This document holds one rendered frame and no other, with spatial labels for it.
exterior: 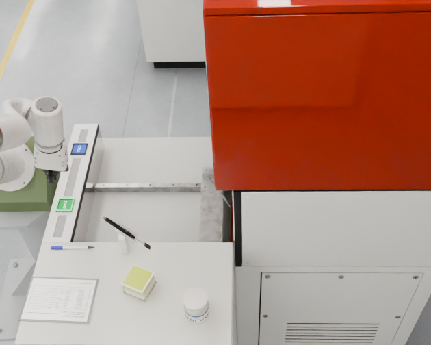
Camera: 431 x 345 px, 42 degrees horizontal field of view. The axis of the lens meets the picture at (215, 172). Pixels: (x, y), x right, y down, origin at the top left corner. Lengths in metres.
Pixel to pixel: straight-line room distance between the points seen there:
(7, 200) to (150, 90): 1.86
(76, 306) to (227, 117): 0.75
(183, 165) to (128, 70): 1.89
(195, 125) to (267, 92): 2.23
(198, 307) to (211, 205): 0.52
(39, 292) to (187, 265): 0.45
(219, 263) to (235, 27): 0.81
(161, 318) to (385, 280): 0.81
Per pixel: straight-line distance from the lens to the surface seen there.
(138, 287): 1.67
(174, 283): 1.74
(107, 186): 2.15
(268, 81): 1.31
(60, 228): 1.94
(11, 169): 2.03
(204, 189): 2.01
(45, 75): 4.14
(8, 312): 2.97
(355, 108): 1.39
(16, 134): 1.51
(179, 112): 3.63
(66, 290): 1.79
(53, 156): 1.76
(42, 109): 1.63
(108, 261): 1.81
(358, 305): 2.20
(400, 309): 2.26
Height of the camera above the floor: 2.46
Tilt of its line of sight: 49 degrees down
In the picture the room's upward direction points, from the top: 4 degrees counter-clockwise
